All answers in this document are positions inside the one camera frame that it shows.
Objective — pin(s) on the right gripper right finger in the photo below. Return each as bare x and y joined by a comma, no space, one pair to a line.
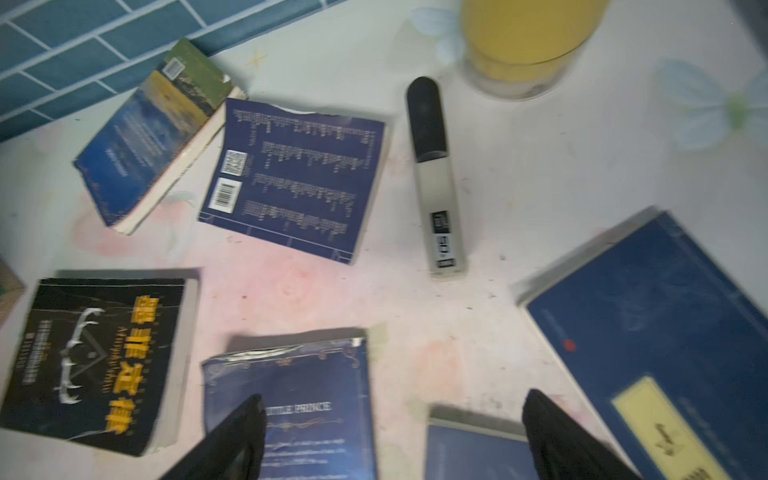
563,449

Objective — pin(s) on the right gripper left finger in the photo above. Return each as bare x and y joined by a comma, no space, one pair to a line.
234,449

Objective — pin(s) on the dark blue starry book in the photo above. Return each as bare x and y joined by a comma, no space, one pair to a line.
316,392

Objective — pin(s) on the navy blue book yellow label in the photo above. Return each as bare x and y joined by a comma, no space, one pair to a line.
467,445

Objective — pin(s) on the black book yellow characters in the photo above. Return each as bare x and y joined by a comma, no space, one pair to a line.
103,359

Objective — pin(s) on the dark blue barcode book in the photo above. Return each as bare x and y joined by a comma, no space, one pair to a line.
303,180

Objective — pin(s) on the blue green landscape book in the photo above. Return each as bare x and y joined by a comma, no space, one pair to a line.
155,136

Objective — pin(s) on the black white marker pen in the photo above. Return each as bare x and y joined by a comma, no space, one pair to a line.
435,183

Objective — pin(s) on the yellow pen holder cup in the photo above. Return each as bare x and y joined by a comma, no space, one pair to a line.
521,49

